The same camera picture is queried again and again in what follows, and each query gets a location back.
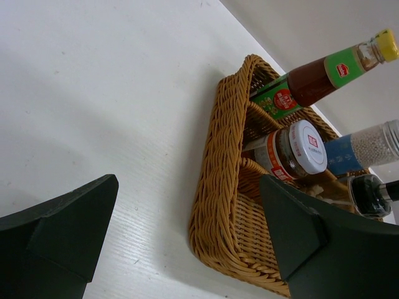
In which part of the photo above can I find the yellow cap sauce bottle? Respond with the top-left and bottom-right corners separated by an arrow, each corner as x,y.
249,29 -> 398,120

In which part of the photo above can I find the white lid chili jar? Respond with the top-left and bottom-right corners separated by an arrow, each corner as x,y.
243,120 -> 327,181

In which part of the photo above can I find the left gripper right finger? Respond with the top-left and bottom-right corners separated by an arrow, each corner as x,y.
259,174 -> 398,299

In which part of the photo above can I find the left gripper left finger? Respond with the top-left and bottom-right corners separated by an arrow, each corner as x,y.
1,174 -> 118,298

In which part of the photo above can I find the black cap pepper shaker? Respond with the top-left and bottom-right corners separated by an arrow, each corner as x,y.
307,174 -> 399,219

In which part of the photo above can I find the wicker divided tray basket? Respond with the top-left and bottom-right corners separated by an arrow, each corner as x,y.
189,54 -> 337,298

